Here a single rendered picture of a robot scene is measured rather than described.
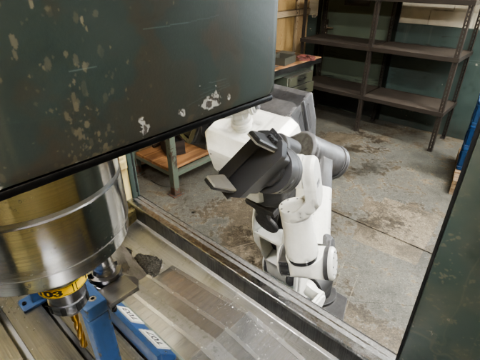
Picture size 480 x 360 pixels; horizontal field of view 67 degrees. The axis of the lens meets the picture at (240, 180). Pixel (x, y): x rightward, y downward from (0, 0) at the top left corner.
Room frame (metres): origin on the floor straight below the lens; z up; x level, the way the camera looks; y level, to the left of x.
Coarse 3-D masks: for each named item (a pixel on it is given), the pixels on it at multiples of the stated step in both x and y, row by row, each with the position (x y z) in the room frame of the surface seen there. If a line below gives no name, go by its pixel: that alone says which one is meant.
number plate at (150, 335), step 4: (144, 332) 0.59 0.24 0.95; (148, 332) 0.60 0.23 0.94; (152, 332) 0.61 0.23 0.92; (148, 336) 0.58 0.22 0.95; (152, 336) 0.59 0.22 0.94; (156, 336) 0.60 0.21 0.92; (152, 340) 0.57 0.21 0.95; (156, 340) 0.58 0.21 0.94; (160, 340) 0.59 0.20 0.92; (156, 344) 0.56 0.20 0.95; (160, 344) 0.56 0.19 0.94; (164, 344) 0.57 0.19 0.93; (160, 348) 0.55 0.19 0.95; (164, 348) 0.56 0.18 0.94; (168, 348) 0.57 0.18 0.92
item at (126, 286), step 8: (120, 280) 0.51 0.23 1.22; (128, 280) 0.51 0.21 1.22; (136, 280) 0.51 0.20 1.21; (104, 288) 0.49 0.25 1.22; (112, 288) 0.49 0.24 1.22; (120, 288) 0.49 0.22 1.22; (128, 288) 0.49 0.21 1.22; (136, 288) 0.49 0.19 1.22; (104, 296) 0.47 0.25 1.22; (112, 296) 0.47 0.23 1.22; (120, 296) 0.47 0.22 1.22; (128, 296) 0.47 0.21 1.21; (112, 304) 0.45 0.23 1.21
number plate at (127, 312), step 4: (120, 308) 0.66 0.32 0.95; (124, 308) 0.68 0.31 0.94; (128, 308) 0.69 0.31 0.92; (124, 312) 0.65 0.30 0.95; (128, 312) 0.66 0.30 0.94; (132, 312) 0.68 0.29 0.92; (128, 316) 0.63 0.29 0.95; (132, 316) 0.65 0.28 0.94; (136, 316) 0.66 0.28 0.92; (132, 320) 0.63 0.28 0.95; (136, 320) 0.64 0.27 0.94; (140, 320) 0.65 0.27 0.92
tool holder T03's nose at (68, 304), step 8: (72, 296) 0.27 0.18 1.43; (80, 296) 0.28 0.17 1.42; (88, 296) 0.28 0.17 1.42; (56, 304) 0.26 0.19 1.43; (64, 304) 0.27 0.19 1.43; (72, 304) 0.27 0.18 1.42; (80, 304) 0.27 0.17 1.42; (56, 312) 0.26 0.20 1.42; (64, 312) 0.26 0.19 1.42; (72, 312) 0.27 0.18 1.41
